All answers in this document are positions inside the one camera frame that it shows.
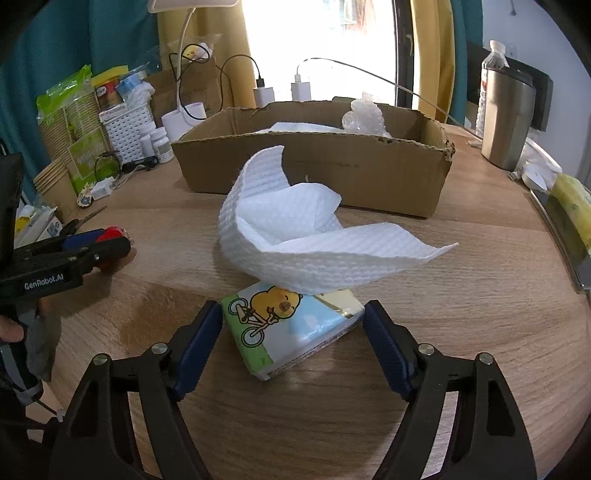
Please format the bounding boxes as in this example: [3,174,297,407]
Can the person's left hand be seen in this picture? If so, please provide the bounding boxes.
[0,317,24,343]

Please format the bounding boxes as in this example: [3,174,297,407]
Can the white charger black cable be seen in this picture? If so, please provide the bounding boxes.
[168,43,277,122]

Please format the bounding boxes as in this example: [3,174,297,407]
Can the brown cardboard box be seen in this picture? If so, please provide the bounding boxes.
[172,100,455,218]

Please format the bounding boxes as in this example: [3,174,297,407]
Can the black flashlight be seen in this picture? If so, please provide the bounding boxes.
[120,156,159,174]

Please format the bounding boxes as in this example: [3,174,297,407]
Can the yellow curtain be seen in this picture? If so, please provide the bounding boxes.
[156,1,256,107]

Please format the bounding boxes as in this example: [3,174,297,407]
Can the white embossed paper towel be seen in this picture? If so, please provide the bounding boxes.
[218,146,450,294]

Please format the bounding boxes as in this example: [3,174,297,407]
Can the stack of paper cups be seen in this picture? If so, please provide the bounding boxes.
[33,159,78,220]

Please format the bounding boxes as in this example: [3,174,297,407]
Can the yellow tissue pack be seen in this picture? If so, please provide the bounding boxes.
[551,173,591,252]

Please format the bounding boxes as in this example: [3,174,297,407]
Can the clear bubble wrap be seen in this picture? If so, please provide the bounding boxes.
[342,94,392,138]

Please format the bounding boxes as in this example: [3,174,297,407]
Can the black scissors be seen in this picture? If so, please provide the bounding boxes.
[59,205,107,237]

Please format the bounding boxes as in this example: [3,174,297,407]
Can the white perforated basket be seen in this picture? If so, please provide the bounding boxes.
[101,102,153,163]

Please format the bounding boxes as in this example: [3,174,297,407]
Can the black monitor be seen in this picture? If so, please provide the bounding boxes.
[467,41,554,131]

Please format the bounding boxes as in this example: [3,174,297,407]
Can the black smartphone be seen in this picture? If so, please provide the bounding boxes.
[530,190,590,293]

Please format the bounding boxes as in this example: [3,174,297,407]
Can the clear water bottle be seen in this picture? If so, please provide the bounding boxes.
[476,40,509,137]

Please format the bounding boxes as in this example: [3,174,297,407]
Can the green snack bag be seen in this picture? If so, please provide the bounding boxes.
[36,64,111,192]

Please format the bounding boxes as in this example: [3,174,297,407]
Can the white desk lamp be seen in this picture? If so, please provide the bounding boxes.
[147,0,242,143]

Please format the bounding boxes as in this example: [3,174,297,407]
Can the cartoon keychain charm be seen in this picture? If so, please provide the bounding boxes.
[77,192,93,209]

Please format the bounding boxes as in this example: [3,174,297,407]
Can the cartoon tissue pack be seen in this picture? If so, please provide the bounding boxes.
[221,282,363,381]

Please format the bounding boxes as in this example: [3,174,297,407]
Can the red round plush object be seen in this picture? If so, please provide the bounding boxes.
[94,226,131,273]

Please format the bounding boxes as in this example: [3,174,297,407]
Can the white pill bottle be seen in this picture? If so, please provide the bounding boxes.
[150,127,174,164]
[138,121,156,158]

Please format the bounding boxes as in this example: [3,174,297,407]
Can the stainless steel tumbler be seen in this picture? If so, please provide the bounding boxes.
[481,67,536,171]

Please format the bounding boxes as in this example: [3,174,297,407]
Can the red labelled jar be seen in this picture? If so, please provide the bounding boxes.
[94,77,123,111]

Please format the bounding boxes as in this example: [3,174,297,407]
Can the small white plug adapter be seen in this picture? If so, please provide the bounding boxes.
[90,177,116,201]

